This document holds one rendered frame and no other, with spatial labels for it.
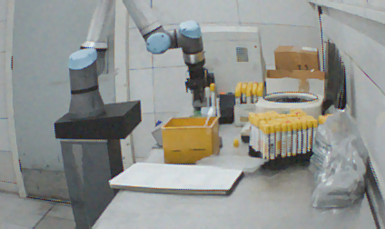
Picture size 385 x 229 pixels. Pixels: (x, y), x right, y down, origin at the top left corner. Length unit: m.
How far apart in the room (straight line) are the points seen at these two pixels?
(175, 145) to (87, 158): 0.49
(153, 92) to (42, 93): 0.80
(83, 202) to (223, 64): 0.82
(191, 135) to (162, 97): 2.22
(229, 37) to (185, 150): 0.87
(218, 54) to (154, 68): 1.42
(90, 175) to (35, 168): 2.13
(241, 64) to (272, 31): 1.32
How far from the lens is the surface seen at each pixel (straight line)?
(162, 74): 4.07
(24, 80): 4.31
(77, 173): 2.32
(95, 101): 2.31
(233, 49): 2.68
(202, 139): 1.88
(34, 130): 4.33
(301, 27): 3.98
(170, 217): 1.45
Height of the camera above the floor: 1.35
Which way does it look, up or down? 11 degrees down
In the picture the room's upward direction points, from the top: 3 degrees counter-clockwise
